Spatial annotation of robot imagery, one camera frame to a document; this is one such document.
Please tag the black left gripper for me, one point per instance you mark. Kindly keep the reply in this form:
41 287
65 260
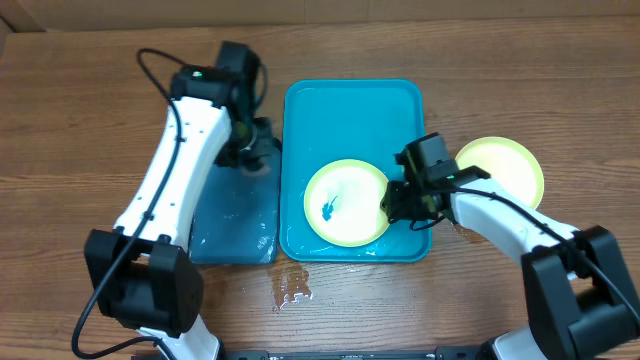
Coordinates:
270 136

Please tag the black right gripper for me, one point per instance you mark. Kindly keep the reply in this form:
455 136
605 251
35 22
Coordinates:
399 210

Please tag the small yellow plate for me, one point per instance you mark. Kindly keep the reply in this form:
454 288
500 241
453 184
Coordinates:
342 203

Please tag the large yellow plate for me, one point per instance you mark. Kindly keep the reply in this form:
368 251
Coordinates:
509 163

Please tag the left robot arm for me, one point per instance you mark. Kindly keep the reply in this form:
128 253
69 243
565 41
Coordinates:
140 270

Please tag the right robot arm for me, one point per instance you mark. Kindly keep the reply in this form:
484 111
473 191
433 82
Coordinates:
580 298

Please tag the teal plastic tray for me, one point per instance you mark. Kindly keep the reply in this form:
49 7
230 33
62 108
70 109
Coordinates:
327 120

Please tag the black water basin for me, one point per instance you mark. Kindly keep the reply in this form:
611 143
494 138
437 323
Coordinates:
236 221

